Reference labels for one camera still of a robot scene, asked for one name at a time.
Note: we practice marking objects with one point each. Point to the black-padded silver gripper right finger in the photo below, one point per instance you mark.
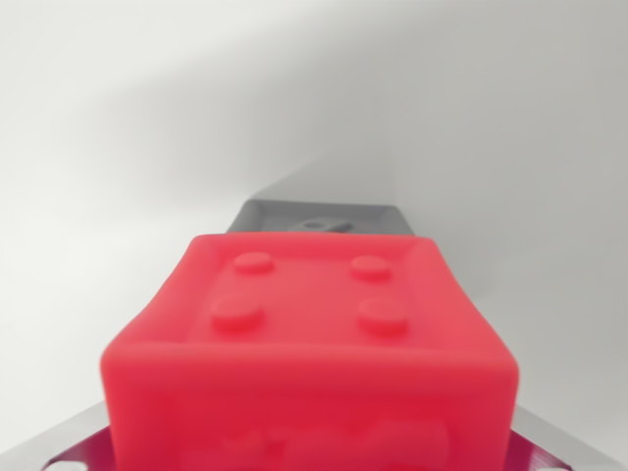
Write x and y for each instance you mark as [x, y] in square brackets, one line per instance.
[539, 449]

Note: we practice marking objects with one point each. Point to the black-padded silver gripper left finger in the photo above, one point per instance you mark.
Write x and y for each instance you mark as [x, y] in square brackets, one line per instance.
[73, 449]

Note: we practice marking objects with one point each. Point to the red studded cube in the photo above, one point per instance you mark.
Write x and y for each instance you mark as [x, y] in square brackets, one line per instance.
[314, 382]

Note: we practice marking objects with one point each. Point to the grey studded cube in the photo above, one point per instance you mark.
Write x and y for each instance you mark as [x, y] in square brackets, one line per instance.
[275, 216]

